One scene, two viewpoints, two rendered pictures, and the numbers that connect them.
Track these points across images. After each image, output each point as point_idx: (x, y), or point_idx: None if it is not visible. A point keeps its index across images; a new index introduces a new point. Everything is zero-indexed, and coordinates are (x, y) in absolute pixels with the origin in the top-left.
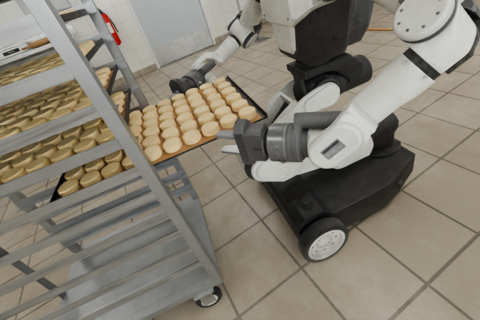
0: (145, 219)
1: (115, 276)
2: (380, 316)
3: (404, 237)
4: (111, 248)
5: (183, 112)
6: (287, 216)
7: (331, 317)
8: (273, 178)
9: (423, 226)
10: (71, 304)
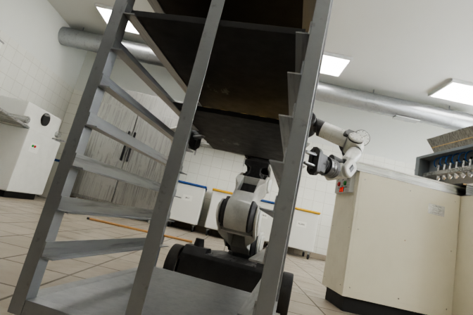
0: (115, 275)
1: (178, 308)
2: None
3: (298, 309)
4: (110, 292)
5: None
6: (255, 279)
7: None
8: (258, 230)
9: (298, 305)
10: None
